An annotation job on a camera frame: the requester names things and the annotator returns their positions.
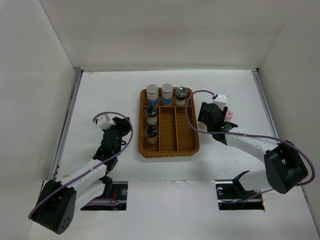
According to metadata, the pink lid seasoning jar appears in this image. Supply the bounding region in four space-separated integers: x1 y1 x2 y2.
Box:
224 109 234 122

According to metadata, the black cap spice jar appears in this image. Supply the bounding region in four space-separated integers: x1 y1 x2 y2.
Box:
145 124 159 145

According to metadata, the blue label jar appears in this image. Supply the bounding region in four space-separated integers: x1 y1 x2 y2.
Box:
161 83 173 106
146 84 159 106

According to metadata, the yellow lid seasoning jar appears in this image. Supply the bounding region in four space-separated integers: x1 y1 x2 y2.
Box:
198 121 207 129

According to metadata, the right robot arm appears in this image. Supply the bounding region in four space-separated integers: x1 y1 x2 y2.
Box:
198 102 309 198

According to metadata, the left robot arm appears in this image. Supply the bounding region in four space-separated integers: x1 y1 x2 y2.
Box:
28 112 133 235

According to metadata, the brown wicker divided basket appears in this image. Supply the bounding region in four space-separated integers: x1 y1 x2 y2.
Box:
138 89 200 158

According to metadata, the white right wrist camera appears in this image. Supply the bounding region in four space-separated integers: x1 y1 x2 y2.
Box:
212 93 227 110

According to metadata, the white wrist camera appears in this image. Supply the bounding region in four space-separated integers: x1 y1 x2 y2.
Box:
212 93 227 110
93 113 115 130

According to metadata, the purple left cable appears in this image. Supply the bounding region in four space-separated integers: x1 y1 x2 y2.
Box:
27 111 134 221

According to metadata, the purple cable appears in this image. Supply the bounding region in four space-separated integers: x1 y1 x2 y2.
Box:
27 111 134 221
184 90 316 203

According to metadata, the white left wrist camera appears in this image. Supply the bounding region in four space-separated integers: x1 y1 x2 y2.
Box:
93 113 115 130

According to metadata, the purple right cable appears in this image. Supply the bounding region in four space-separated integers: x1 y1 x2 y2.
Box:
184 90 316 203

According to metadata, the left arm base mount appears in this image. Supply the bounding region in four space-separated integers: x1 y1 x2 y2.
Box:
80 176 129 211

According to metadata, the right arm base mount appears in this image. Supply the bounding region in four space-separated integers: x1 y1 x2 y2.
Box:
215 170 265 211

